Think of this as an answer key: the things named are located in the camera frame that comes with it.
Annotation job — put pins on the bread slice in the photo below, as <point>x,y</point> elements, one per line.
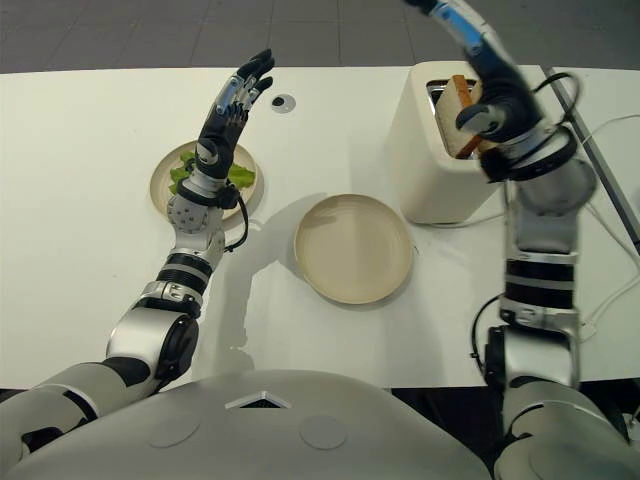
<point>450,117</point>

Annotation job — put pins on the green lettuce leaf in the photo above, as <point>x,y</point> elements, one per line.
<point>180,175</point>

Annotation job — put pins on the cream toaster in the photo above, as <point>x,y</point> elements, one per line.
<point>425,165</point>

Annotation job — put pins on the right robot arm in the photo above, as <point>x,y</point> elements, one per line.
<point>540,345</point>

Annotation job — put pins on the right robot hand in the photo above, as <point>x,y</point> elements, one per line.
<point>505,85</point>

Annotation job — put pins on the cream round plate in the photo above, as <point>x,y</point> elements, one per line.
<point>161,187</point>
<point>352,250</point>

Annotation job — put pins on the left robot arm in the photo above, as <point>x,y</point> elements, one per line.
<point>145,330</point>

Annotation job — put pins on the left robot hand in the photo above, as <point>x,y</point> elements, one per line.
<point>220,135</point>

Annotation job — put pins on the robot body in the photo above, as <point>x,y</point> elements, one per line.
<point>260,440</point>

